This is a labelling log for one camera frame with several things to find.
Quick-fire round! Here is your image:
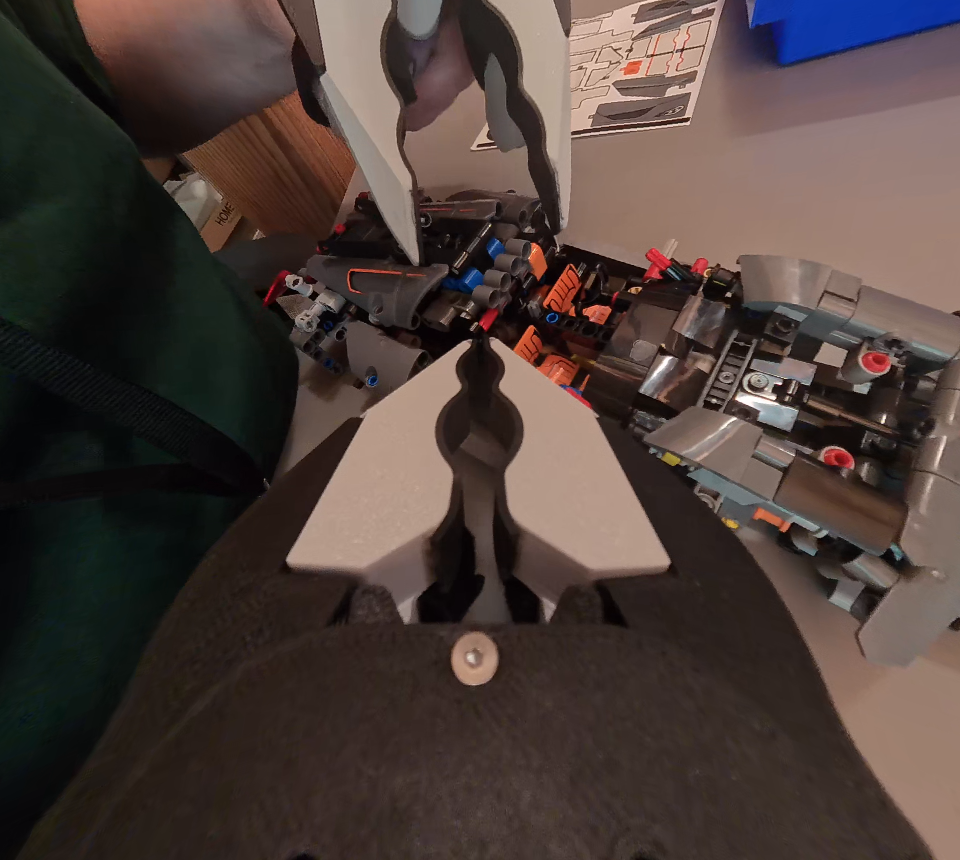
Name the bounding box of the small cardboard box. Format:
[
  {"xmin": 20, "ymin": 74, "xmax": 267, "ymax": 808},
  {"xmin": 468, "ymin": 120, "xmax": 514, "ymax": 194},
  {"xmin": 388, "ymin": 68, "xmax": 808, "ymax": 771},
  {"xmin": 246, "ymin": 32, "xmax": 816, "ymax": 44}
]
[{"xmin": 196, "ymin": 194, "xmax": 255, "ymax": 253}]

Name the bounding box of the lego sticker sheet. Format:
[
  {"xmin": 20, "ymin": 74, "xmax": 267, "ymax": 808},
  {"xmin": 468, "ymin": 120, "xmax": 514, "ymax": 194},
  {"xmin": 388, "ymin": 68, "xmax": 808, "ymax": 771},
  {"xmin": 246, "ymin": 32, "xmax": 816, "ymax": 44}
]
[{"xmin": 471, "ymin": 0, "xmax": 732, "ymax": 153}]

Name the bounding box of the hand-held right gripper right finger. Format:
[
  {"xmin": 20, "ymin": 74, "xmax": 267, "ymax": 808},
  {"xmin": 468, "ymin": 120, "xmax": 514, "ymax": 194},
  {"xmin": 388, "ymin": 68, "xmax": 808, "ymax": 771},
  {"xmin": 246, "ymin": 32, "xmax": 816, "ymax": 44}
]
[{"xmin": 491, "ymin": 338, "xmax": 672, "ymax": 624}]

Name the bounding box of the person's left forearm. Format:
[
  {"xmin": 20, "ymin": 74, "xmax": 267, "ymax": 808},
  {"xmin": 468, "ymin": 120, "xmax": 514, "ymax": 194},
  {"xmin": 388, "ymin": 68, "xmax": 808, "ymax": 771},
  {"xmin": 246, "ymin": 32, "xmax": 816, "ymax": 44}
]
[{"xmin": 71, "ymin": 0, "xmax": 320, "ymax": 159}]

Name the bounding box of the person's left hand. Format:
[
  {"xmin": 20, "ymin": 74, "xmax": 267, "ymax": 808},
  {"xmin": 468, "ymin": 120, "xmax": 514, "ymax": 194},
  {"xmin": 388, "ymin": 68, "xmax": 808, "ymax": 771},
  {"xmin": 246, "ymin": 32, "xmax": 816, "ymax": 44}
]
[{"xmin": 399, "ymin": 18, "xmax": 477, "ymax": 132}]

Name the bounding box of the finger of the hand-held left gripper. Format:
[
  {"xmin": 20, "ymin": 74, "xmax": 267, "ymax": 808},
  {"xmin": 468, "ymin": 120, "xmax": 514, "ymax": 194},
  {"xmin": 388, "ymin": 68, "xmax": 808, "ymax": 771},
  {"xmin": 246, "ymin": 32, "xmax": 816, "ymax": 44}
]
[
  {"xmin": 457, "ymin": 0, "xmax": 574, "ymax": 234},
  {"xmin": 300, "ymin": 0, "xmax": 423, "ymax": 266}
]

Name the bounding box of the grey black lego car model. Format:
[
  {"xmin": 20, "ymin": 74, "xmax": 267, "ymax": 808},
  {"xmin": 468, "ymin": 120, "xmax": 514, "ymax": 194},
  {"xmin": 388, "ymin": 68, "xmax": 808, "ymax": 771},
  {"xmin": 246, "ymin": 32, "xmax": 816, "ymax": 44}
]
[{"xmin": 262, "ymin": 183, "xmax": 960, "ymax": 669}]

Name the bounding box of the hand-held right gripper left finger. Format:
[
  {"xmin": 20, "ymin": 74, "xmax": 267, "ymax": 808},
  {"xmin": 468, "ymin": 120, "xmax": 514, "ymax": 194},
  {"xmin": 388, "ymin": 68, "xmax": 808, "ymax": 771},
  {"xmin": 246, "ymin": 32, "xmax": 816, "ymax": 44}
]
[{"xmin": 283, "ymin": 341, "xmax": 474, "ymax": 624}]

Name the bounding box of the person's green shirt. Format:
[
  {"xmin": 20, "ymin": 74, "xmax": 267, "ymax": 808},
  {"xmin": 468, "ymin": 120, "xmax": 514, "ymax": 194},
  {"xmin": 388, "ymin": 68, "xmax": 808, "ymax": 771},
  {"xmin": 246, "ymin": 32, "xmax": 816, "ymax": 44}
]
[{"xmin": 0, "ymin": 0, "xmax": 301, "ymax": 860}]

